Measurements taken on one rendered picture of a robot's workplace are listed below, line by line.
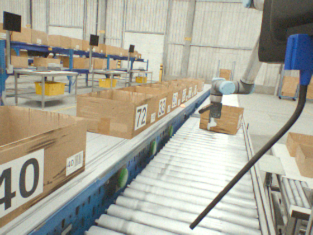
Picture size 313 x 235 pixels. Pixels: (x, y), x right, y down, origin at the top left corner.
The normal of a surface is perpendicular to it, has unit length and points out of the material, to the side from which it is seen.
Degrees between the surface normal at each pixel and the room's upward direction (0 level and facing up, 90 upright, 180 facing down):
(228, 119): 90
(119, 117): 91
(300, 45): 90
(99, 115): 91
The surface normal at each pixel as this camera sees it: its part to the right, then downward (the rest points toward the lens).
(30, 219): 0.10, -0.97
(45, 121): -0.27, 0.18
